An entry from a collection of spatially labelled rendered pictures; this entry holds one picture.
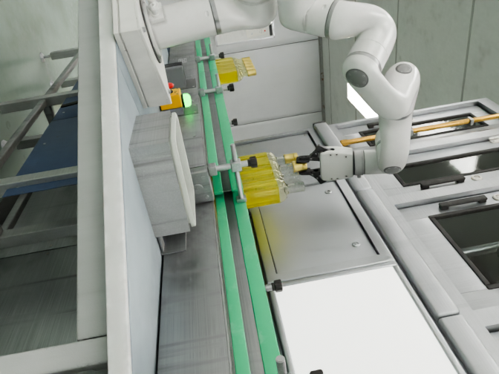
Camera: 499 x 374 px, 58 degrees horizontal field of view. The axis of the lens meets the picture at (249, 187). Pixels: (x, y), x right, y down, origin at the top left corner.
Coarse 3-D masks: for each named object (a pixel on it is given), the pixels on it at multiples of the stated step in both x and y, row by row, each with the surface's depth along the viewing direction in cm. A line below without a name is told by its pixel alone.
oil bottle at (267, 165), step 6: (258, 162) 141; (264, 162) 140; (270, 162) 140; (276, 162) 140; (246, 168) 138; (252, 168) 137; (258, 168) 137; (264, 168) 137; (270, 168) 137; (276, 168) 137; (240, 174) 136
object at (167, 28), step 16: (192, 0) 106; (208, 0) 105; (160, 16) 104; (176, 16) 104; (192, 16) 105; (208, 16) 105; (160, 32) 105; (176, 32) 106; (192, 32) 106; (208, 32) 108; (160, 48) 109
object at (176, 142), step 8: (176, 120) 103; (176, 128) 104; (176, 136) 104; (176, 144) 89; (176, 152) 89; (184, 152) 107; (176, 160) 90; (184, 160) 108; (176, 168) 92; (184, 168) 109; (184, 176) 110; (184, 184) 93; (192, 184) 112; (184, 192) 94; (192, 192) 111; (184, 200) 96; (192, 200) 108; (192, 208) 105; (192, 216) 97; (192, 224) 98
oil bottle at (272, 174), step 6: (246, 174) 135; (252, 174) 135; (258, 174) 134; (264, 174) 134; (270, 174) 133; (276, 174) 133; (282, 174) 135; (246, 180) 132; (252, 180) 132; (258, 180) 132
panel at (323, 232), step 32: (320, 192) 149; (352, 192) 146; (256, 224) 138; (288, 224) 137; (320, 224) 135; (352, 224) 133; (288, 256) 125; (320, 256) 123; (352, 256) 121; (384, 256) 119; (288, 352) 97; (448, 352) 92
